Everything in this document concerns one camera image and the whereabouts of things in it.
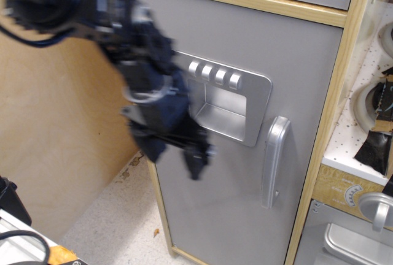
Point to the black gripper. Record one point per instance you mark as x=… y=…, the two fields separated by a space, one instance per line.
x=161 y=117

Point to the grey toy fridge door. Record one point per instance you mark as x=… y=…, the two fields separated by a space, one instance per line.
x=257 y=84

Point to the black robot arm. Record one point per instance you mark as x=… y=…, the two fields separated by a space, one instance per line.
x=155 y=87

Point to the wooden toy kitchen cabinet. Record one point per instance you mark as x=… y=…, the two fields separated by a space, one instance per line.
x=349 y=21

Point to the orange tape piece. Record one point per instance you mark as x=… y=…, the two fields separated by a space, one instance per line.
x=61 y=255

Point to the black box at left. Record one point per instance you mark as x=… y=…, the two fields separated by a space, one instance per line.
x=11 y=203

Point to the grey oven door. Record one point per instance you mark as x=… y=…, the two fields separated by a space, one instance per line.
x=331 y=236

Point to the grey oven knob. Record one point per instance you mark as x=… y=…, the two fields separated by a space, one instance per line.
x=377 y=208

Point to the white speckled toy sink counter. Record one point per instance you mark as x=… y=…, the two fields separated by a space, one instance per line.
x=368 y=62

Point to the aluminium rail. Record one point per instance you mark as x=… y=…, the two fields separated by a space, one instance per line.
x=20 y=248

